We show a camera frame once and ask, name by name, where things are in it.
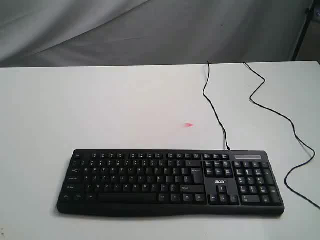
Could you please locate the black acer keyboard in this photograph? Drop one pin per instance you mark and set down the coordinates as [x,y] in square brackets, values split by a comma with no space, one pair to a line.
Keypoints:
[166,182]

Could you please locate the grey backdrop cloth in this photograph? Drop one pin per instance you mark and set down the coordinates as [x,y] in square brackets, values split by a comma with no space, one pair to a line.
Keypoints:
[75,33]

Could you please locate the black tripod stand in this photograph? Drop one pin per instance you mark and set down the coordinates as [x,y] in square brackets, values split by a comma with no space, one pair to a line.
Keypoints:
[309,12]

